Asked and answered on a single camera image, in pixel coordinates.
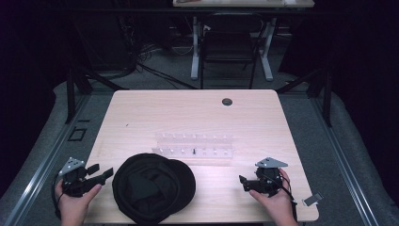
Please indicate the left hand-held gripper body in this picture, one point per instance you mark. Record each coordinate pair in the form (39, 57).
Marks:
(74, 181)

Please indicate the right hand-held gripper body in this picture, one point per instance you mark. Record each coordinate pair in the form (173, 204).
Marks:
(268, 182)

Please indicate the person's left hand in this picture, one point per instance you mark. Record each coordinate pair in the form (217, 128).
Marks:
(75, 205)

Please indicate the person's right hand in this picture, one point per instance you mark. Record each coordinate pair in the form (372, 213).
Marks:
(277, 205)

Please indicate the black cap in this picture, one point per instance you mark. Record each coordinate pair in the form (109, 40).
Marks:
(150, 188)

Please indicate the clear acrylic rack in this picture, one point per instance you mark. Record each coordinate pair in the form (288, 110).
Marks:
(194, 146)

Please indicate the round grey table grommet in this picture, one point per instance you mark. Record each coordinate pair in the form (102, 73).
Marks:
(227, 101)

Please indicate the black metal stand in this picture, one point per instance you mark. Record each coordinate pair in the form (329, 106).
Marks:
(73, 91)
(323, 91)

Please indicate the black chair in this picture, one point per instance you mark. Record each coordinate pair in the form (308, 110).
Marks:
(230, 44)

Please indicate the white-legged desk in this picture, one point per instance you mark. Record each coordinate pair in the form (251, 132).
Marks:
(238, 3)

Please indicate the aluminium floor rail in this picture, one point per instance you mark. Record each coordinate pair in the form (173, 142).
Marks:
(345, 160)
(40, 166)

